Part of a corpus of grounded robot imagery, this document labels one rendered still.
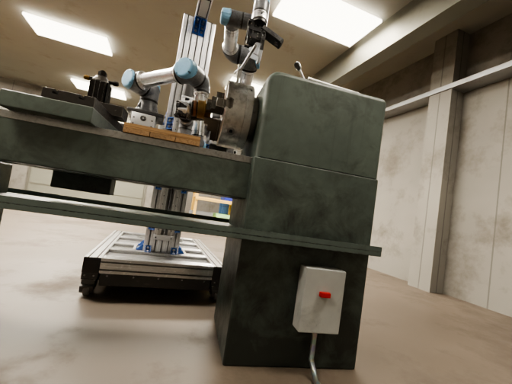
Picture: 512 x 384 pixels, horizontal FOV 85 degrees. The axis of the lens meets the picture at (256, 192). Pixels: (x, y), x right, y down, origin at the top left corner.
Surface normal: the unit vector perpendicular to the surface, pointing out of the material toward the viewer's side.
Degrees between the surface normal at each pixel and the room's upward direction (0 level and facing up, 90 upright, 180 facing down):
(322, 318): 90
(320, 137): 90
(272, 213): 90
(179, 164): 90
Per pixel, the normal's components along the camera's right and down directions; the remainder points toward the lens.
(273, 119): 0.22, -0.03
